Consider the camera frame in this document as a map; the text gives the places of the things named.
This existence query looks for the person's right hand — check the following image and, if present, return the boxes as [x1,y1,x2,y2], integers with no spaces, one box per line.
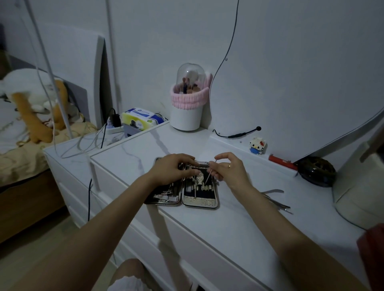
[207,152,252,193]

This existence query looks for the person's left hand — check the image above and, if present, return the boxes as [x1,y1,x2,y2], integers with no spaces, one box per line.
[148,153,200,188]

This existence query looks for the thin metal manicure pick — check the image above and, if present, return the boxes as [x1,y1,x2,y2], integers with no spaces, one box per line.
[205,159,217,184]

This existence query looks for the manicure kit case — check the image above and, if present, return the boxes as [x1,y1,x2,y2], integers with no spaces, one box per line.
[144,157,219,209]

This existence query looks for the person's left forearm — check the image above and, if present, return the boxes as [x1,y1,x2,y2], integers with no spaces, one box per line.
[12,174,164,291]

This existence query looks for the person's right forearm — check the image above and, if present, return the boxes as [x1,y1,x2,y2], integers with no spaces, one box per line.
[232,181,370,291]

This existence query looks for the set of metal manicure tools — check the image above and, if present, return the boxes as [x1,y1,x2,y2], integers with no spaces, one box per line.
[150,166,215,203]

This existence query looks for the white block cat figure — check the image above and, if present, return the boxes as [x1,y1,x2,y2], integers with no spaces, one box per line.
[249,137,267,155]

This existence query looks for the white brush holder clear dome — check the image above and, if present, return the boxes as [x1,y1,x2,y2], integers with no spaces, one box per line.
[169,63,210,132]

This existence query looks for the red flat case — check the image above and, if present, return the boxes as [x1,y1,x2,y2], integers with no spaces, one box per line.
[268,153,298,171]

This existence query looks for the metal cuticle nippers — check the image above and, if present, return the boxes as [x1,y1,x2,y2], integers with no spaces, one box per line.
[260,189,293,215]

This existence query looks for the blue yellow tissue pack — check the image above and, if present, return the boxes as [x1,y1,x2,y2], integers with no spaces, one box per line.
[121,108,165,138]

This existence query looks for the pink fluffy headband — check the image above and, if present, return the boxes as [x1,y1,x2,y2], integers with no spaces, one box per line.
[170,74,213,110]

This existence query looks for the makeup brushes bundle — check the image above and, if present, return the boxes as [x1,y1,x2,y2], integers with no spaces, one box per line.
[182,70,201,94]

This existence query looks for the black plug adapter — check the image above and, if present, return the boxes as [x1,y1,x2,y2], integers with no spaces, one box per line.
[109,108,122,128]

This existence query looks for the black round helmet-like object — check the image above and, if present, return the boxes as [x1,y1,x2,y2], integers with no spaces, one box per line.
[297,156,337,188]

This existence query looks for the person's knee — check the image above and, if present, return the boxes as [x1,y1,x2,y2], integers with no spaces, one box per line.
[109,258,164,291]

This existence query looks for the white drawer cabinet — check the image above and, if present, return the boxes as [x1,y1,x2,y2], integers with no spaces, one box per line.
[43,121,270,291]

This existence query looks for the white shorts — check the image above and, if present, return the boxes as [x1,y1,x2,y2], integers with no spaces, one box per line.
[107,275,153,291]

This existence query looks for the large white container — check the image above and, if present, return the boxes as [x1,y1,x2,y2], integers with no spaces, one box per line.
[332,140,384,231]

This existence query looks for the white leaning board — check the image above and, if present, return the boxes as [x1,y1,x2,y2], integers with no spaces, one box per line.
[37,23,106,128]

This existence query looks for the bed with beige sheet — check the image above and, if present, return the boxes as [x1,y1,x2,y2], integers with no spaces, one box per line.
[0,96,98,244]

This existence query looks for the red cloth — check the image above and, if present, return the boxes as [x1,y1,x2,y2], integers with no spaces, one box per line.
[356,223,384,291]

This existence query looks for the white orange plush toy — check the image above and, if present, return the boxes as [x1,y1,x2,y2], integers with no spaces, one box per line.
[0,68,85,144]

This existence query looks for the black cable with round plug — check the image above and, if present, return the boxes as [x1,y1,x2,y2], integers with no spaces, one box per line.
[212,126,262,139]

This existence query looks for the black hanging cable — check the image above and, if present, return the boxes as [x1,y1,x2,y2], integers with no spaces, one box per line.
[87,178,94,222]

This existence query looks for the thin white cables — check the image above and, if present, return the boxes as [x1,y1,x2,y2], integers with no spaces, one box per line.
[52,121,122,159]

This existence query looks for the long black wall cable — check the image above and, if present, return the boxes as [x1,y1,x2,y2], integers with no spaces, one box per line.
[209,0,240,120]

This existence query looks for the thick white hanging cable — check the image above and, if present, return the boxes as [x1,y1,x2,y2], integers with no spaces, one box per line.
[23,0,74,140]

